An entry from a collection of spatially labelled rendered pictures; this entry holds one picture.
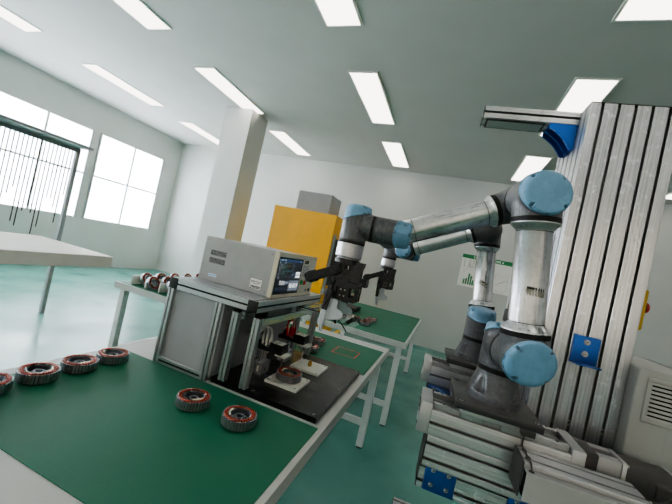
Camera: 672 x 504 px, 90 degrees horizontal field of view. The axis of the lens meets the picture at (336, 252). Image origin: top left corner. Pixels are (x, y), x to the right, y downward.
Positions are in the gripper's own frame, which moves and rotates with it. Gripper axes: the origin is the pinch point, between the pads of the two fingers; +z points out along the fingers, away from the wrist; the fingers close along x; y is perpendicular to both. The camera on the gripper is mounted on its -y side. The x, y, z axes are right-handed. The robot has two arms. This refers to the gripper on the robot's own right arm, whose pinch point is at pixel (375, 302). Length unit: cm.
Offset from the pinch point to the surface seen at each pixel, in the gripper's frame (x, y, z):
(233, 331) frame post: -63, -44, 18
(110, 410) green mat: -99, -58, 40
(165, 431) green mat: -98, -38, 40
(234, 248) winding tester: -50, -60, -13
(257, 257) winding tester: -50, -47, -12
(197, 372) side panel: -64, -55, 38
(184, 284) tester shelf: -63, -71, 5
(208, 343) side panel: -64, -53, 25
